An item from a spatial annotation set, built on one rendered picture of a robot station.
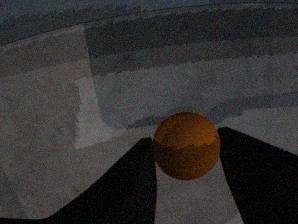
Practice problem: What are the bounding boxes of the low clear walls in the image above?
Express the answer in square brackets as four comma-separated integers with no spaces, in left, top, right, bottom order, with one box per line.
[0,3,298,49]

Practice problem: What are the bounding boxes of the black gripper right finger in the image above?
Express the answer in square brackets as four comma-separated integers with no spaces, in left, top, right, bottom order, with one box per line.
[217,128,298,224]

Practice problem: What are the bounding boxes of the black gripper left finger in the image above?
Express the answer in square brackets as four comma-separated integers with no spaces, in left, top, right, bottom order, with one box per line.
[0,137,157,224]

